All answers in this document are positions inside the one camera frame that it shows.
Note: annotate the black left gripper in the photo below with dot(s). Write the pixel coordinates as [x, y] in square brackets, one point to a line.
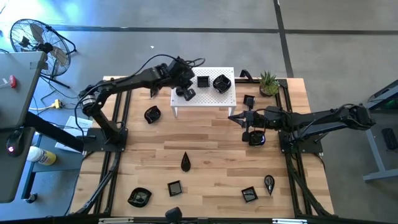
[182, 80]

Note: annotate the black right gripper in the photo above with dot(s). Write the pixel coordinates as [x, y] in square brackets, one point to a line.
[264, 123]

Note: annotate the black wavy leaf plate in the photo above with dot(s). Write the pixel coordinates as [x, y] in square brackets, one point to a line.
[139, 197]
[222, 83]
[152, 114]
[257, 139]

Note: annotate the black square footed plate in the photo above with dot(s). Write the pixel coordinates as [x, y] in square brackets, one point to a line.
[174, 188]
[249, 194]
[249, 100]
[203, 81]

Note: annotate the black teardrop plate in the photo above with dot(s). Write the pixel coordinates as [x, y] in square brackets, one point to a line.
[269, 183]
[185, 163]

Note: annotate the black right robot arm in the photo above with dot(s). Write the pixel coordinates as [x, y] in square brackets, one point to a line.
[326, 119]

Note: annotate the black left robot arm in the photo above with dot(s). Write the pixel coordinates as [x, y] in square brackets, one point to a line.
[130, 81]

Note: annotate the white perforated shelf riser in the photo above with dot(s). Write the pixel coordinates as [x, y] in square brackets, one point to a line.
[211, 99]

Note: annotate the potted green succulent plant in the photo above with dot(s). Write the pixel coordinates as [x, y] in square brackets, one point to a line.
[268, 84]

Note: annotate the black rounded device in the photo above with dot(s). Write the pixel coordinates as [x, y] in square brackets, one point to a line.
[173, 214]

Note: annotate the white paper sheet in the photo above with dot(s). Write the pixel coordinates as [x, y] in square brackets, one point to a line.
[74, 132]

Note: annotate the yellow power plug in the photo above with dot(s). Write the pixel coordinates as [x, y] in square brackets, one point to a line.
[57, 103]

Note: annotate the black keyboard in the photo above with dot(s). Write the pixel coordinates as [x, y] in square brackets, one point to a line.
[390, 139]

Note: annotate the black floor fan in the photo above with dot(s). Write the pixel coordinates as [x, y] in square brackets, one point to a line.
[46, 48]

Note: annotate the white and yellow bottle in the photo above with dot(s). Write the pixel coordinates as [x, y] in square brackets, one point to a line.
[42, 155]

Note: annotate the grey desk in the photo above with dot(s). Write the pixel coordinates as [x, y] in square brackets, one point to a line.
[15, 99]

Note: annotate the small red object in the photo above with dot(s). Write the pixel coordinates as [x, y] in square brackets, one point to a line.
[12, 81]

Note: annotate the black computer mouse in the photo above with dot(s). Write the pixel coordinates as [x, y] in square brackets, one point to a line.
[14, 143]

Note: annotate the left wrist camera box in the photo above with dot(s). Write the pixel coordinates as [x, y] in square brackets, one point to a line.
[184, 66]

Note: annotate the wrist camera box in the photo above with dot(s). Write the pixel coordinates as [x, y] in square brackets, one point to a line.
[272, 113]
[184, 66]

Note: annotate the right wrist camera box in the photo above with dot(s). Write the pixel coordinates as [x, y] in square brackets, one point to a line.
[272, 113]

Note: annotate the dark curved bracket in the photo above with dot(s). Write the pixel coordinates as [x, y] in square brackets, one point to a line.
[247, 74]

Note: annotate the black aluminium table frame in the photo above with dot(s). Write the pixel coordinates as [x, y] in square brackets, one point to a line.
[217, 220]

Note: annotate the silver frame bracket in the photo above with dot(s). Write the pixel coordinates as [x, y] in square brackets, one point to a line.
[288, 221]
[115, 221]

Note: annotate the grey side desk frame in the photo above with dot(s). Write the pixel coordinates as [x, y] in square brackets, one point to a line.
[374, 155]

